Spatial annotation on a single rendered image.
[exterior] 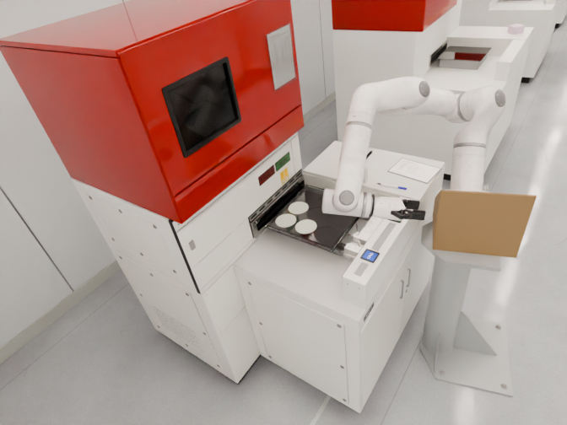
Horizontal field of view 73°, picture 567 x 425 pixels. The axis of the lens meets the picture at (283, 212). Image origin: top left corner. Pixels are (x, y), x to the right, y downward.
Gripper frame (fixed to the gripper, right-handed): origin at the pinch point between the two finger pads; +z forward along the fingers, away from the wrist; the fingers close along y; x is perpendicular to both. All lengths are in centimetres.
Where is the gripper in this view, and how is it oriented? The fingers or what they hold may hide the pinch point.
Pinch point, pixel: (418, 210)
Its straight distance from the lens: 134.4
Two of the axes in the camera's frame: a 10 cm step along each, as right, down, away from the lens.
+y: -1.2, 3.6, -9.2
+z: 9.9, 1.0, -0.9
